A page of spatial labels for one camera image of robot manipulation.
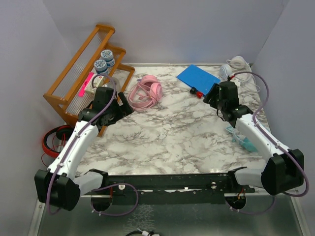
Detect pink cat-ear headphones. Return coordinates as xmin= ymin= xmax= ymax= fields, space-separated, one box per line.
xmin=127 ymin=75 xmax=162 ymax=111

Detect teal cat-ear headphones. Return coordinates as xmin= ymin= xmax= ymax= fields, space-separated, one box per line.
xmin=225 ymin=126 xmax=258 ymax=152

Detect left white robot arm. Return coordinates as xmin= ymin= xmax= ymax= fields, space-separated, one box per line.
xmin=34 ymin=87 xmax=133 ymax=211

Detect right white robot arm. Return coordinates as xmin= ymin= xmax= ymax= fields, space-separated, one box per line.
xmin=203 ymin=81 xmax=304 ymax=196

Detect white headphones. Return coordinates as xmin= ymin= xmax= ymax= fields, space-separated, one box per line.
xmin=219 ymin=56 xmax=260 ymax=92

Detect red black headphones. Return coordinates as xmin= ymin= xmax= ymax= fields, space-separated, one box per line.
xmin=41 ymin=125 xmax=74 ymax=167

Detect small cardboard box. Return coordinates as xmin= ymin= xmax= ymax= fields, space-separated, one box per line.
xmin=84 ymin=72 xmax=104 ymax=94

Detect clear tape roll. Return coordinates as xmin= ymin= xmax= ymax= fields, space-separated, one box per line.
xmin=113 ymin=77 xmax=122 ymax=93

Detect red black marker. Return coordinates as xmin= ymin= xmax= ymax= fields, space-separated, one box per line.
xmin=189 ymin=87 xmax=204 ymax=99

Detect blue notebook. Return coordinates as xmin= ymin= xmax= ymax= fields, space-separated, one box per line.
xmin=177 ymin=65 xmax=220 ymax=95

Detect blue-lidded jar front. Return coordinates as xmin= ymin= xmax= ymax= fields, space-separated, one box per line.
xmin=94 ymin=59 xmax=108 ymax=74

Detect blue-lidded jar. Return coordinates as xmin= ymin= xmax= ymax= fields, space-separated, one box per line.
xmin=94 ymin=59 xmax=108 ymax=74
xmin=100 ymin=49 xmax=115 ymax=67

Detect wooden tiered shelf rack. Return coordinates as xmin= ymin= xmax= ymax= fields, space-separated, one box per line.
xmin=43 ymin=24 xmax=135 ymax=126

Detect blue-lidded jar rear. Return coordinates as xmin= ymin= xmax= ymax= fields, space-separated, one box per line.
xmin=100 ymin=49 xmax=115 ymax=67

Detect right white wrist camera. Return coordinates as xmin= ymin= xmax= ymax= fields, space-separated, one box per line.
xmin=227 ymin=73 xmax=241 ymax=88

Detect black front mounting rail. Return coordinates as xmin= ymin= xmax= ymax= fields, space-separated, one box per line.
xmin=80 ymin=168 xmax=256 ymax=205

